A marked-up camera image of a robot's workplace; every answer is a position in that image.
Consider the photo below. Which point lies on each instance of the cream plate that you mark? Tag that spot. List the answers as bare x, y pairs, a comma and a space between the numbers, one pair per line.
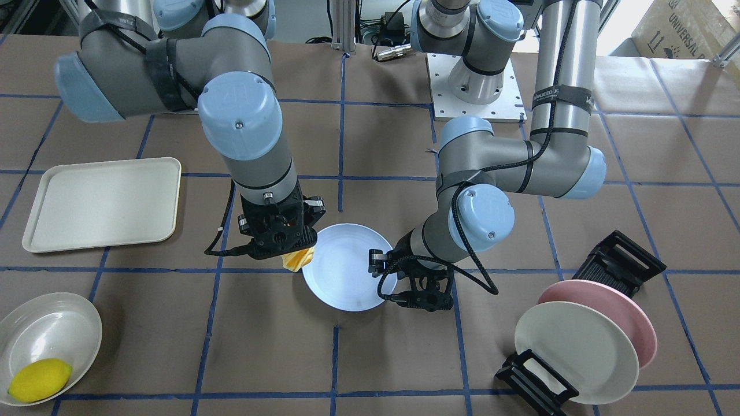
584, 346

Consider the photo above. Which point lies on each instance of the cardboard box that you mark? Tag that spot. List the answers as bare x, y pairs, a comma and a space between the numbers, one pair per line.
686, 29

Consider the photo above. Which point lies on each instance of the yellow lemon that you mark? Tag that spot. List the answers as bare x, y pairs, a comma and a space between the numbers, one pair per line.
40, 380

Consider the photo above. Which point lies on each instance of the striped orange bread roll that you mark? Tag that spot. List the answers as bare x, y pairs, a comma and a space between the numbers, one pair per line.
295, 261

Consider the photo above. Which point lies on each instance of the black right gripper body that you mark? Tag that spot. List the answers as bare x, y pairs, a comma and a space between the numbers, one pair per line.
314, 210

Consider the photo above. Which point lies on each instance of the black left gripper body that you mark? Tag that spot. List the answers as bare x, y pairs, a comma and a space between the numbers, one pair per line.
400, 257

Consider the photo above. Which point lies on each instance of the silver cable connector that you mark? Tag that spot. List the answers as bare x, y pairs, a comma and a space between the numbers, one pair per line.
393, 53

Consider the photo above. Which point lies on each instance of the black power adapter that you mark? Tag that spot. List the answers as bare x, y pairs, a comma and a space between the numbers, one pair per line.
393, 23

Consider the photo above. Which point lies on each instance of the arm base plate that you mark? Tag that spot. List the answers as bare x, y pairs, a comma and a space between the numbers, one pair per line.
508, 107

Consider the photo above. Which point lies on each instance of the white rectangular tray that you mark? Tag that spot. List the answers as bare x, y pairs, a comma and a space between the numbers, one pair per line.
104, 204

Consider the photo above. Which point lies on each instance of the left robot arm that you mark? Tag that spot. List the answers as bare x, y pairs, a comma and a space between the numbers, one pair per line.
477, 168

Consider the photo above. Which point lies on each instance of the blue plate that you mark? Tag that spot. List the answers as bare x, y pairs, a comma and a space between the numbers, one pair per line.
338, 273

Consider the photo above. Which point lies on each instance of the white round plate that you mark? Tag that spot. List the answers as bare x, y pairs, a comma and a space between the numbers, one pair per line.
62, 326

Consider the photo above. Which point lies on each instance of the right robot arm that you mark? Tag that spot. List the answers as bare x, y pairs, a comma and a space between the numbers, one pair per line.
187, 55

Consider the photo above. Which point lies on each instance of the pink plate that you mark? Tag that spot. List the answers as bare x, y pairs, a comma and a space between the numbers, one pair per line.
619, 308

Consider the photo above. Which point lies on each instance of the aluminium frame post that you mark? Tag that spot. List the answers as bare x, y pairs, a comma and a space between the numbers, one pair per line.
343, 25

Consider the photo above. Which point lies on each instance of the black dish rack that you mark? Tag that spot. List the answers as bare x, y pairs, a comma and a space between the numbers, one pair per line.
617, 262

